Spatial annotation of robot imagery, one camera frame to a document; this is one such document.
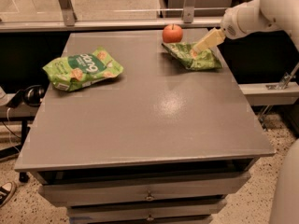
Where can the black side stand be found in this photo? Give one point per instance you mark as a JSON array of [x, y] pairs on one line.
[[16, 121]]

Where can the red apple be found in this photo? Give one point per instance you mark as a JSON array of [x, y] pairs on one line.
[[172, 33]]

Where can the green Kettle jalapeno chip bag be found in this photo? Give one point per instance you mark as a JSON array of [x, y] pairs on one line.
[[192, 60]]

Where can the grey upper drawer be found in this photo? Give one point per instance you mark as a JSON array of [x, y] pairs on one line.
[[144, 189]]

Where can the black and white sneaker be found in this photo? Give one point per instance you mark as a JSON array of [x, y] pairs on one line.
[[7, 190]]

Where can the grey lower drawer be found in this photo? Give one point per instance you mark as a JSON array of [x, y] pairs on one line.
[[147, 212]]

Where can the metal bracket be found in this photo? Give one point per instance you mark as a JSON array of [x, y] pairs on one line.
[[285, 80]]

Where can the grey drawer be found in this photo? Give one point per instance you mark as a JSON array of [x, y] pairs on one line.
[[144, 189], [147, 212]]

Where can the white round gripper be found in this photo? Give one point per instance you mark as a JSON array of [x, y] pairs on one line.
[[234, 22]]

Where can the glass barrier with metal rail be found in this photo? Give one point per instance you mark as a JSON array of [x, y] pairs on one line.
[[83, 15]]

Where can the black headphones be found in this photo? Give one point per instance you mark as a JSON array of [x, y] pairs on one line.
[[31, 96]]

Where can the light green snack bag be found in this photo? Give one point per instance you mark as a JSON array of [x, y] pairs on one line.
[[79, 71]]

